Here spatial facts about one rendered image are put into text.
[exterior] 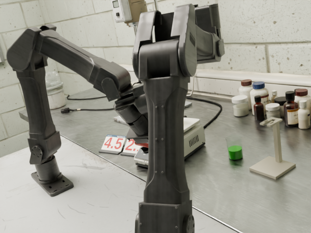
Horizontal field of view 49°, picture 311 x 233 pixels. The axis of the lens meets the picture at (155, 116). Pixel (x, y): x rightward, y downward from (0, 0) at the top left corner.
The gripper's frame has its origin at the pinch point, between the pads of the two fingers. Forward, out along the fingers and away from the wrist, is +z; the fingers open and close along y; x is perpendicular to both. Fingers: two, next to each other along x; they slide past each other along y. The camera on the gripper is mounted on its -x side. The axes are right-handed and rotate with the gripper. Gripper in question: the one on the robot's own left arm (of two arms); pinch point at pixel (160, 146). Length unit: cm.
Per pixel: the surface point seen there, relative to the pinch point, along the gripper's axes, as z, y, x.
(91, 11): 13, 106, -124
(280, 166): 9.7, -30.7, 0.9
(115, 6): -18, 30, -55
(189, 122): 4.6, -4.0, -11.7
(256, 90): 20.2, -16.5, -36.5
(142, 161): 1.8, 6.1, 3.8
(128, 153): 6.3, 17.0, -2.4
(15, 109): 60, 225, -92
